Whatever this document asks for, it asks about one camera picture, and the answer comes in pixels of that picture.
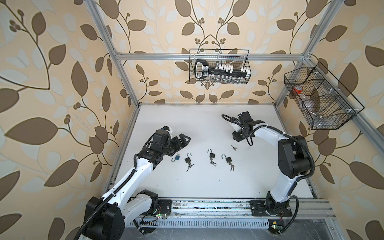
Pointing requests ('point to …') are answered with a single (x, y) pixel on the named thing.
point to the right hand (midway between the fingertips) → (237, 137)
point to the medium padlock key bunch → (212, 163)
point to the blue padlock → (176, 158)
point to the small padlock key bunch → (232, 166)
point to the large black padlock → (188, 159)
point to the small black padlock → (228, 159)
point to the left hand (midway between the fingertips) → (187, 141)
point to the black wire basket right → (325, 102)
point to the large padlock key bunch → (189, 166)
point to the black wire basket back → (236, 64)
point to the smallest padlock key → (234, 148)
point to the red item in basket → (297, 91)
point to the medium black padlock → (211, 155)
